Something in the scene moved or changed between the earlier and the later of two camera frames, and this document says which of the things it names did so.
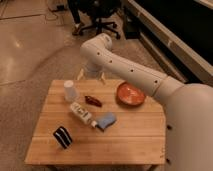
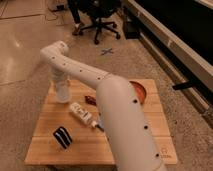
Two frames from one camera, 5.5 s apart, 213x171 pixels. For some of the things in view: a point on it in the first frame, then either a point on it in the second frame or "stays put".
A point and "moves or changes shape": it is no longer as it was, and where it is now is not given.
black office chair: (101, 9) stays put
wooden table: (97, 128) stays put
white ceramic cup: (69, 90) moves or changes shape
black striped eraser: (63, 137) stays put
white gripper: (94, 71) → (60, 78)
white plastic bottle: (85, 116) stays put
